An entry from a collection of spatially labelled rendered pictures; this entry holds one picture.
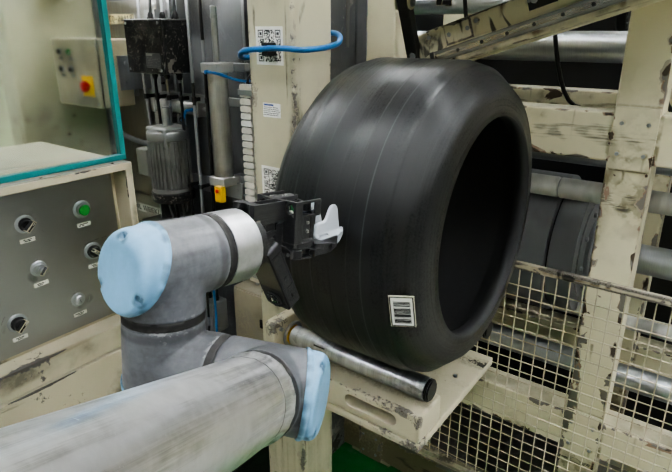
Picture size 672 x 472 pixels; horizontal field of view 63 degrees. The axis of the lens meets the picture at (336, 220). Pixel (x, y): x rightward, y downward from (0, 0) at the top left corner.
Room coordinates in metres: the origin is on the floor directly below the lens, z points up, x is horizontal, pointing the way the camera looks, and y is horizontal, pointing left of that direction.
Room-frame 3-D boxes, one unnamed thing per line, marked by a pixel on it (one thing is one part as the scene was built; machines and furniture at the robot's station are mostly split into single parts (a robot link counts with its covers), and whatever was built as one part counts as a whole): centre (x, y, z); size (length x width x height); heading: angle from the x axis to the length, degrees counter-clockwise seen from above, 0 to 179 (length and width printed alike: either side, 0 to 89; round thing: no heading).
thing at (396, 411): (0.98, -0.04, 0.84); 0.36 x 0.09 x 0.06; 53
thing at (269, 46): (1.22, 0.10, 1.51); 0.19 x 0.19 x 0.06; 53
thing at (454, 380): (1.09, -0.12, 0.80); 0.37 x 0.36 x 0.02; 143
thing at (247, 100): (1.25, 0.18, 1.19); 0.05 x 0.04 x 0.48; 143
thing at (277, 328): (1.19, 0.02, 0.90); 0.40 x 0.03 x 0.10; 143
